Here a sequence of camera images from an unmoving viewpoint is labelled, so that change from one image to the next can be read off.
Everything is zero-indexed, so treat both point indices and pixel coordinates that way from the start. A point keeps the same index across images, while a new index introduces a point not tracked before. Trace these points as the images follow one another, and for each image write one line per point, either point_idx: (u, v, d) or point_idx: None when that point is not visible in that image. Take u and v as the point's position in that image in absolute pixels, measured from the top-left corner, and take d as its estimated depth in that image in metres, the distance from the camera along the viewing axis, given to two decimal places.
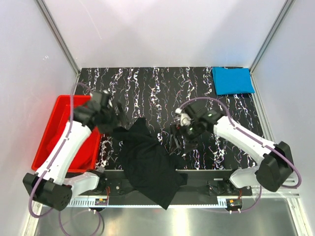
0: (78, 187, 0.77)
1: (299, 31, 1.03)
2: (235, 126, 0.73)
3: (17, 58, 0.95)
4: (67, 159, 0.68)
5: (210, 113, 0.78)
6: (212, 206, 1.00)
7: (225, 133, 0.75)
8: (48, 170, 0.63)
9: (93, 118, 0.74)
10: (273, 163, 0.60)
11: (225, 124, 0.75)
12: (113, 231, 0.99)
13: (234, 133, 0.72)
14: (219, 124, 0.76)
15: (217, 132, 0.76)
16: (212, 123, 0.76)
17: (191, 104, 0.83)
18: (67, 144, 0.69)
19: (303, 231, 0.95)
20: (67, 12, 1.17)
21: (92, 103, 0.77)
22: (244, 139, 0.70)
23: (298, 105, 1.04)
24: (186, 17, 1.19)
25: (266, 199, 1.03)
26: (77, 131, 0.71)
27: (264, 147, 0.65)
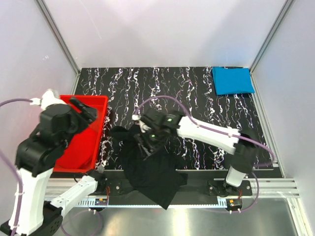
0: (72, 202, 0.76)
1: (299, 31, 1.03)
2: (198, 124, 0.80)
3: (17, 58, 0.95)
4: (33, 208, 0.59)
5: (170, 118, 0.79)
6: (212, 206, 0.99)
7: (190, 134, 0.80)
8: (17, 225, 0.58)
9: (45, 157, 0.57)
10: (243, 150, 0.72)
11: (187, 125, 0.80)
12: (113, 231, 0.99)
13: (199, 132, 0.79)
14: (182, 126, 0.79)
15: (182, 133, 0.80)
16: (175, 127, 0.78)
17: (147, 113, 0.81)
18: (25, 198, 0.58)
19: (303, 231, 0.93)
20: (68, 12, 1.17)
21: (42, 132, 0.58)
22: (211, 134, 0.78)
23: (298, 104, 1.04)
24: (186, 17, 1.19)
25: (266, 199, 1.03)
26: (29, 180, 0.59)
27: (231, 137, 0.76)
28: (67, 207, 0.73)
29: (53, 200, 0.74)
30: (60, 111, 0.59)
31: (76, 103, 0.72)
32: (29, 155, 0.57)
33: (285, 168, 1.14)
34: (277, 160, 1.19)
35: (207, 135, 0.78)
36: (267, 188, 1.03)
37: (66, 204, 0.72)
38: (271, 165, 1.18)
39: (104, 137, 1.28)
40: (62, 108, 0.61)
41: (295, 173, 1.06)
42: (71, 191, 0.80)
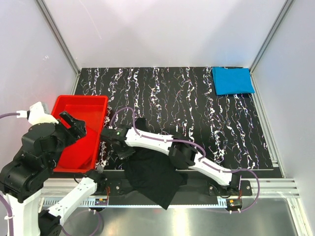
0: (71, 208, 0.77)
1: (299, 31, 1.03)
2: (140, 134, 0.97)
3: (17, 58, 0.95)
4: (25, 228, 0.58)
5: (118, 132, 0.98)
6: (212, 206, 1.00)
7: (135, 143, 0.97)
8: None
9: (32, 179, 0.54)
10: (175, 152, 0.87)
11: (132, 135, 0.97)
12: (113, 231, 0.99)
13: (141, 140, 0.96)
14: (129, 137, 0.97)
15: (129, 143, 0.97)
16: (123, 139, 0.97)
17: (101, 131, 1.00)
18: (16, 220, 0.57)
19: (303, 231, 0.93)
20: (68, 12, 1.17)
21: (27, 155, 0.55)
22: (150, 141, 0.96)
23: (298, 104, 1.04)
24: (186, 17, 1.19)
25: (266, 199, 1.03)
26: (16, 205, 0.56)
27: (166, 141, 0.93)
28: (66, 214, 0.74)
29: (51, 207, 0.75)
30: (46, 132, 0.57)
31: (67, 118, 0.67)
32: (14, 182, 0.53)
33: (285, 168, 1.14)
34: (277, 160, 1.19)
35: (147, 142, 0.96)
36: (267, 188, 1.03)
37: (64, 212, 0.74)
38: (271, 165, 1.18)
39: None
40: (48, 129, 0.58)
41: (295, 173, 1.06)
42: (68, 197, 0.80)
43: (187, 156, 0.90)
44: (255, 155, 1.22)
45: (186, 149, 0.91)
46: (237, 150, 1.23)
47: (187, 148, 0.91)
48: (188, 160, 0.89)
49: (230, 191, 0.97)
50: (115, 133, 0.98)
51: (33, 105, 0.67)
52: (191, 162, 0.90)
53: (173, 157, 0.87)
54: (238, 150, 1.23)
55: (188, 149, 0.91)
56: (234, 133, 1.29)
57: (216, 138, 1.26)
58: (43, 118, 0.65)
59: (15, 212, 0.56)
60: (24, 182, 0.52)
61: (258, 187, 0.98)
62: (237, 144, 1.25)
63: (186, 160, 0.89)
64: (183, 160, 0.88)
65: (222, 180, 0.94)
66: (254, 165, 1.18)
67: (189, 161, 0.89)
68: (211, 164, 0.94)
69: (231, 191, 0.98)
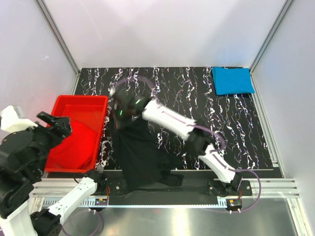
0: (71, 207, 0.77)
1: (299, 31, 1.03)
2: (162, 110, 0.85)
3: (17, 58, 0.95)
4: None
5: (138, 100, 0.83)
6: (212, 206, 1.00)
7: (153, 118, 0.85)
8: None
9: (11, 195, 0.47)
10: (194, 137, 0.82)
11: (153, 108, 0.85)
12: (113, 231, 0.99)
13: (160, 116, 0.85)
14: (149, 108, 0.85)
15: (146, 115, 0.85)
16: (141, 109, 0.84)
17: (117, 92, 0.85)
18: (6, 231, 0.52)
19: (303, 231, 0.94)
20: (68, 12, 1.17)
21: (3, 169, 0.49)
22: (170, 122, 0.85)
23: (298, 104, 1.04)
24: (186, 17, 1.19)
25: (266, 199, 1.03)
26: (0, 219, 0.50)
27: (187, 126, 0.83)
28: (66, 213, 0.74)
29: (51, 206, 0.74)
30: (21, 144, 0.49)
31: (46, 119, 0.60)
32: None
33: (285, 168, 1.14)
34: (277, 160, 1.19)
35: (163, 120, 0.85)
36: (267, 188, 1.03)
37: (65, 211, 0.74)
38: (271, 165, 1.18)
39: (104, 137, 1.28)
40: (24, 138, 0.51)
41: (295, 173, 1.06)
42: (66, 197, 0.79)
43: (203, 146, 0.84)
44: (255, 155, 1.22)
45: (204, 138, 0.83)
46: (237, 150, 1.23)
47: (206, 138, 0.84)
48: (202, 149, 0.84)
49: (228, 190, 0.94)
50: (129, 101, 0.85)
51: (2, 112, 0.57)
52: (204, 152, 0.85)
53: (189, 140, 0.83)
54: (238, 150, 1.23)
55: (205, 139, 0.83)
56: (233, 133, 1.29)
57: (216, 138, 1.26)
58: (18, 123, 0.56)
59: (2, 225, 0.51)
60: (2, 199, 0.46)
61: (260, 187, 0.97)
62: (236, 144, 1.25)
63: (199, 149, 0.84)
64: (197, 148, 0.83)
65: (225, 176, 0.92)
66: (254, 165, 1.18)
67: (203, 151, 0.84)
68: (221, 161, 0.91)
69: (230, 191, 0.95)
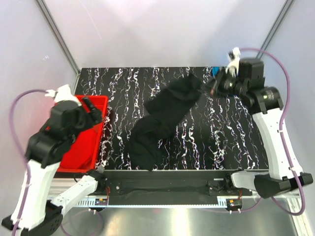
0: (73, 199, 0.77)
1: (303, 31, 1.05)
2: (279, 130, 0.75)
3: (17, 58, 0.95)
4: (38, 201, 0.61)
5: (266, 96, 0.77)
6: (213, 206, 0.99)
7: (265, 129, 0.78)
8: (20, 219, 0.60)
9: (55, 150, 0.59)
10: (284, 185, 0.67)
11: (272, 119, 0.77)
12: (113, 231, 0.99)
13: (273, 135, 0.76)
14: (266, 115, 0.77)
15: (257, 118, 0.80)
16: (262, 104, 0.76)
17: (262, 75, 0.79)
18: (32, 189, 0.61)
19: (303, 231, 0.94)
20: (68, 12, 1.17)
21: (51, 127, 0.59)
22: (278, 150, 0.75)
23: (298, 104, 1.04)
24: (186, 17, 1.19)
25: (265, 198, 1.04)
26: (37, 172, 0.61)
27: (289, 170, 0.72)
28: (68, 204, 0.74)
29: (53, 198, 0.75)
30: (71, 106, 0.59)
31: (87, 103, 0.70)
32: (42, 149, 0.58)
33: None
34: None
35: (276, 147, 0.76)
36: None
37: (66, 203, 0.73)
38: None
39: (104, 137, 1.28)
40: (72, 104, 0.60)
41: None
42: (70, 191, 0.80)
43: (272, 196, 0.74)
44: (255, 155, 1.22)
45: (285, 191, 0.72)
46: (237, 150, 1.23)
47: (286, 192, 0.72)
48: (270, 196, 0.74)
49: (225, 182, 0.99)
50: (263, 94, 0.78)
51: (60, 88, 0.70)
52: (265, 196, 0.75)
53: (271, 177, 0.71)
54: (238, 150, 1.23)
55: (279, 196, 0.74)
56: (234, 133, 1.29)
57: (216, 138, 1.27)
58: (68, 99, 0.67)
59: (33, 181, 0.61)
60: (47, 151, 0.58)
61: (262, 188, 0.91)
62: (236, 144, 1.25)
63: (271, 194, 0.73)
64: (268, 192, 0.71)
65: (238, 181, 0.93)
66: (254, 165, 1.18)
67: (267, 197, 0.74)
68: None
69: (227, 185, 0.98)
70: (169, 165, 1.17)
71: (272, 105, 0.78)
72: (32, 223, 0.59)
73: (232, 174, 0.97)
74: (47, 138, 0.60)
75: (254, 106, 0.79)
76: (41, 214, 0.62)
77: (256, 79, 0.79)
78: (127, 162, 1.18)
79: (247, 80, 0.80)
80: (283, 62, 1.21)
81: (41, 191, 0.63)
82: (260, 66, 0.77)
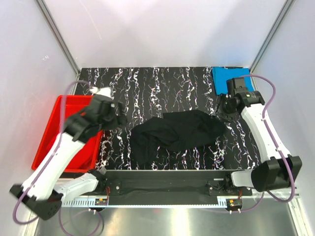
0: (73, 191, 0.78)
1: (299, 31, 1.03)
2: (264, 118, 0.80)
3: (17, 58, 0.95)
4: (54, 173, 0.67)
5: (249, 95, 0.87)
6: (212, 206, 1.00)
7: (251, 121, 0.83)
8: (32, 186, 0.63)
9: (86, 131, 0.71)
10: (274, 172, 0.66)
11: (256, 112, 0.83)
12: (113, 231, 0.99)
13: (259, 124, 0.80)
14: (250, 107, 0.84)
15: (244, 114, 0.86)
16: (245, 101, 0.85)
17: (243, 83, 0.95)
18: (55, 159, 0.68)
19: (303, 231, 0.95)
20: (68, 13, 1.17)
21: (88, 111, 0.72)
22: (264, 135, 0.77)
23: (298, 104, 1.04)
24: (186, 17, 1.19)
25: (266, 199, 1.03)
26: (65, 145, 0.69)
27: (276, 151, 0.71)
28: (68, 194, 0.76)
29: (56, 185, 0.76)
30: (106, 100, 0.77)
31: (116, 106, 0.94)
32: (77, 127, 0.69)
33: None
34: None
35: (263, 134, 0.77)
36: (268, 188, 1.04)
37: (67, 192, 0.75)
38: None
39: (104, 137, 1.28)
40: (106, 99, 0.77)
41: None
42: (73, 182, 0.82)
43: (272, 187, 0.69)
44: (255, 155, 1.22)
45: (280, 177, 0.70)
46: (237, 150, 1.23)
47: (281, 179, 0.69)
48: (270, 185, 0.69)
49: (226, 181, 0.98)
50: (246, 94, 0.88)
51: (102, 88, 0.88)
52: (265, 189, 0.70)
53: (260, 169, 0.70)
54: (238, 150, 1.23)
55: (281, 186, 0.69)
56: (234, 133, 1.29)
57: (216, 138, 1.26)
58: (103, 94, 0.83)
59: (59, 151, 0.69)
60: (82, 129, 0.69)
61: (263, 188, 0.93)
62: (236, 144, 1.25)
63: (269, 181, 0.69)
64: (265, 178, 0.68)
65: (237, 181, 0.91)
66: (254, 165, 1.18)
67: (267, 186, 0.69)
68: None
69: (227, 184, 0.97)
70: (169, 165, 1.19)
71: (256, 103, 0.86)
72: (41, 194, 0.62)
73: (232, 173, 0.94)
74: (82, 121, 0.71)
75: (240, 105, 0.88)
76: (49, 191, 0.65)
77: (239, 87, 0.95)
78: (127, 162, 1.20)
79: (233, 90, 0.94)
80: (280, 63, 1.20)
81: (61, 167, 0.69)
82: (237, 81, 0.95)
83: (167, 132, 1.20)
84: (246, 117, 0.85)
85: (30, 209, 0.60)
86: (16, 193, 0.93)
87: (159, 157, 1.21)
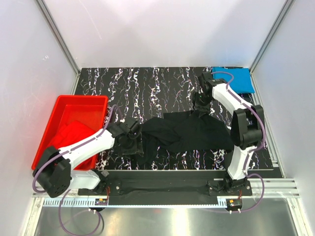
0: (78, 181, 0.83)
1: (300, 31, 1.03)
2: (227, 88, 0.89)
3: (16, 58, 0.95)
4: (86, 153, 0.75)
5: (214, 80, 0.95)
6: (212, 206, 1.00)
7: (219, 95, 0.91)
8: (69, 151, 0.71)
9: (118, 137, 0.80)
10: (244, 119, 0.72)
11: (222, 87, 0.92)
12: (113, 231, 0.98)
13: (225, 94, 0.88)
14: (216, 87, 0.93)
15: (214, 93, 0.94)
16: (213, 85, 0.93)
17: (207, 72, 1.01)
18: (94, 142, 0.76)
19: (303, 231, 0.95)
20: (67, 13, 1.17)
21: (123, 124, 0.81)
22: (231, 98, 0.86)
23: (298, 104, 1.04)
24: (185, 17, 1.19)
25: (266, 199, 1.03)
26: (106, 139, 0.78)
27: (241, 104, 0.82)
28: (74, 181, 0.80)
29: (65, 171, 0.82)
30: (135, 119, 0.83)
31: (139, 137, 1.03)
32: (112, 132, 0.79)
33: (285, 168, 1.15)
34: (277, 160, 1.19)
35: (231, 100, 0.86)
36: (267, 188, 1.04)
37: (74, 177, 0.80)
38: (271, 165, 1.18)
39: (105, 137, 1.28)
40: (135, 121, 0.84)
41: (295, 173, 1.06)
42: (80, 172, 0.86)
43: (249, 138, 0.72)
44: (255, 155, 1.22)
45: (254, 129, 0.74)
46: None
47: (255, 130, 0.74)
48: (246, 135, 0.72)
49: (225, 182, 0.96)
50: (212, 80, 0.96)
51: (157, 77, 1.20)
52: (243, 141, 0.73)
53: (234, 123, 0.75)
54: None
55: (256, 135, 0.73)
56: None
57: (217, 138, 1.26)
58: None
59: (100, 137, 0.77)
60: (115, 134, 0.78)
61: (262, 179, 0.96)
62: None
63: (244, 131, 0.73)
64: (237, 127, 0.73)
65: (234, 172, 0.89)
66: (254, 165, 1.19)
67: (244, 136, 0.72)
68: (248, 163, 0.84)
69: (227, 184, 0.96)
70: (169, 165, 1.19)
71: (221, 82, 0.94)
72: (72, 162, 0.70)
73: (227, 168, 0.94)
74: (117, 129, 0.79)
75: (210, 92, 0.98)
76: (75, 163, 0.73)
77: (207, 76, 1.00)
78: (128, 162, 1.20)
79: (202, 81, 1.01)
80: (279, 62, 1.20)
81: (93, 151, 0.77)
82: (205, 74, 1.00)
83: (167, 132, 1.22)
84: (216, 95, 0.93)
85: (55, 170, 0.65)
86: (16, 193, 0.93)
87: (159, 157, 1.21)
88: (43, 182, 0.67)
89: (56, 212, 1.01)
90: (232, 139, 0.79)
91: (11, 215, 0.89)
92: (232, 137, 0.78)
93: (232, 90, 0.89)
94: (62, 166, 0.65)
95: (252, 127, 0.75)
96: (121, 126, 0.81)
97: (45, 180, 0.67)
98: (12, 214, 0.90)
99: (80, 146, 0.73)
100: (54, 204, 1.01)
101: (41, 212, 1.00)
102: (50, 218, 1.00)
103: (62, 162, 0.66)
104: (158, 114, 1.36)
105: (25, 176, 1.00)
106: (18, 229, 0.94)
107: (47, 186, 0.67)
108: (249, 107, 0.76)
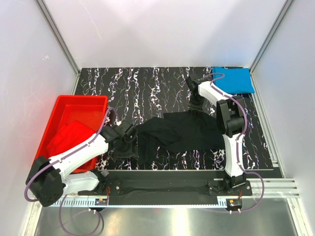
0: (74, 186, 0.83)
1: (299, 31, 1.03)
2: (211, 84, 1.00)
3: (16, 58, 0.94)
4: (78, 161, 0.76)
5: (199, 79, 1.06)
6: (212, 206, 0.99)
7: (204, 90, 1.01)
8: (60, 161, 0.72)
9: (113, 141, 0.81)
10: (226, 109, 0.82)
11: (206, 83, 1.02)
12: (113, 231, 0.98)
13: (209, 89, 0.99)
14: (202, 84, 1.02)
15: (200, 90, 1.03)
16: (197, 83, 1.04)
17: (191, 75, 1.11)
18: (86, 149, 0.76)
19: (303, 231, 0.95)
20: (67, 13, 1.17)
21: (118, 128, 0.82)
22: (214, 92, 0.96)
23: (297, 104, 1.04)
24: (185, 17, 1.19)
25: (266, 199, 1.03)
26: (99, 146, 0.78)
27: (223, 96, 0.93)
28: (69, 186, 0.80)
29: None
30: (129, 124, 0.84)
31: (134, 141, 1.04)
32: (106, 135, 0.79)
33: (285, 168, 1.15)
34: (277, 160, 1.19)
35: (214, 93, 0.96)
36: (267, 188, 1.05)
37: (69, 183, 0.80)
38: (271, 165, 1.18)
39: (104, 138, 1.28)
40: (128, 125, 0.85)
41: (295, 173, 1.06)
42: (77, 177, 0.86)
43: (233, 126, 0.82)
44: (255, 155, 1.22)
45: (236, 117, 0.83)
46: None
47: (238, 118, 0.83)
48: (230, 123, 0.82)
49: (225, 183, 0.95)
50: (197, 79, 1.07)
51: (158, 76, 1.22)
52: (228, 129, 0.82)
53: (218, 113, 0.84)
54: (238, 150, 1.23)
55: (239, 123, 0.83)
56: None
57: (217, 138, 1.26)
58: None
59: (92, 144, 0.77)
60: (110, 138, 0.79)
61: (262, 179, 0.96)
62: None
63: (228, 120, 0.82)
64: (221, 116, 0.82)
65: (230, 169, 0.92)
66: (254, 165, 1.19)
67: (228, 124, 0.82)
68: (240, 155, 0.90)
69: (227, 185, 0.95)
70: (169, 165, 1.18)
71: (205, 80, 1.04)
72: (63, 171, 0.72)
73: (225, 167, 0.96)
74: (111, 133, 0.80)
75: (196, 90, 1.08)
76: (67, 172, 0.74)
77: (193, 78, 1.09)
78: (127, 162, 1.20)
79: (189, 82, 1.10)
80: (279, 62, 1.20)
81: (86, 158, 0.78)
82: (192, 75, 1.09)
83: (167, 132, 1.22)
84: (202, 92, 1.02)
85: (46, 181, 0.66)
86: (16, 193, 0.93)
87: (159, 157, 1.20)
88: (35, 191, 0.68)
89: (56, 212, 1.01)
90: (218, 129, 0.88)
91: (11, 214, 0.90)
92: (218, 126, 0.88)
93: (215, 85, 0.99)
94: (52, 177, 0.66)
95: (235, 115, 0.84)
96: (116, 130, 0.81)
97: (37, 190, 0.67)
98: (13, 213, 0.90)
99: (71, 155, 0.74)
100: (54, 204, 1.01)
101: (41, 212, 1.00)
102: (50, 218, 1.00)
103: (53, 172, 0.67)
104: (158, 114, 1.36)
105: (25, 176, 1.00)
106: (17, 229, 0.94)
107: (39, 195, 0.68)
108: (231, 98, 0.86)
